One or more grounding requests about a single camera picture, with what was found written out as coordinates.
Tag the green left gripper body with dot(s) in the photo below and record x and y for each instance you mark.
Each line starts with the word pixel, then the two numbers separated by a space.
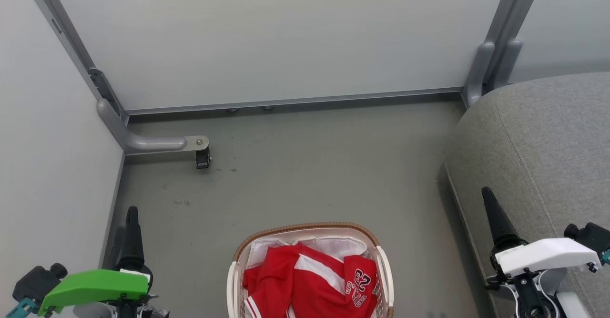
pixel 95 285

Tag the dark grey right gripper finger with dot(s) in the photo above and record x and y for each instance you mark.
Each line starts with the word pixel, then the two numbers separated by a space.
pixel 498 220

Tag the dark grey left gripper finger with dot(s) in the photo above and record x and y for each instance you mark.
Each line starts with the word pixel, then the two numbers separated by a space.
pixel 133 241

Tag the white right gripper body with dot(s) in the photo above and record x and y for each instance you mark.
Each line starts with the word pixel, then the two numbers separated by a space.
pixel 548 255

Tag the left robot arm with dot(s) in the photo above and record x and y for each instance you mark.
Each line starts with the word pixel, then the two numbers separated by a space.
pixel 126 311

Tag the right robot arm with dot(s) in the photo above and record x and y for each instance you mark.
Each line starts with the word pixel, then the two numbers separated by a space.
pixel 536 296

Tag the grey fabric sofa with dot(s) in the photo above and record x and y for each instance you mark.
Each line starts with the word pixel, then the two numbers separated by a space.
pixel 543 156

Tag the grey partition foot tube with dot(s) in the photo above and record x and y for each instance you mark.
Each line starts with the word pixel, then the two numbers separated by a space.
pixel 478 72
pixel 143 143
pixel 508 63

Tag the black caster wheel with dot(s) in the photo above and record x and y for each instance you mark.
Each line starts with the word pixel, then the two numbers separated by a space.
pixel 203 158

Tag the white laundry basket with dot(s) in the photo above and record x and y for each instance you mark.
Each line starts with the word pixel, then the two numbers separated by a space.
pixel 383 280

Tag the white cloth in basket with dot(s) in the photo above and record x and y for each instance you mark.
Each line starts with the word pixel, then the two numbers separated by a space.
pixel 336 246

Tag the red white sports jersey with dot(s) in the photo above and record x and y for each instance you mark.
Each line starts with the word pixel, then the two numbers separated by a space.
pixel 305 292

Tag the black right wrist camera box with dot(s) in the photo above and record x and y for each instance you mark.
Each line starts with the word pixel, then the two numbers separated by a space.
pixel 593 237

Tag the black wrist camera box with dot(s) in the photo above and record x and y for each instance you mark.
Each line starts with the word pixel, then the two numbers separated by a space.
pixel 38 282
pixel 593 237

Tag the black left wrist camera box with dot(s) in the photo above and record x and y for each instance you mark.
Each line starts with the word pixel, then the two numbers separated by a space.
pixel 38 282

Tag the grey partition post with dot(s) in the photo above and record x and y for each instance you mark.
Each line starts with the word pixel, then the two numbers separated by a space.
pixel 71 41
pixel 512 13

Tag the grey partition bottom rail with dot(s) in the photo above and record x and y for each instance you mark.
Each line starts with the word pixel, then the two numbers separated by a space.
pixel 295 101

